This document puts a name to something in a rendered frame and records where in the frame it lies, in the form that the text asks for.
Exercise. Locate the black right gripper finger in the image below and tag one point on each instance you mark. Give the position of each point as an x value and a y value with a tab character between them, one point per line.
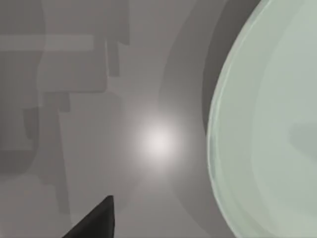
99	220

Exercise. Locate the pale green plate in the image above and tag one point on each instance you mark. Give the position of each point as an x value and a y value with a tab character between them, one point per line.
267	129

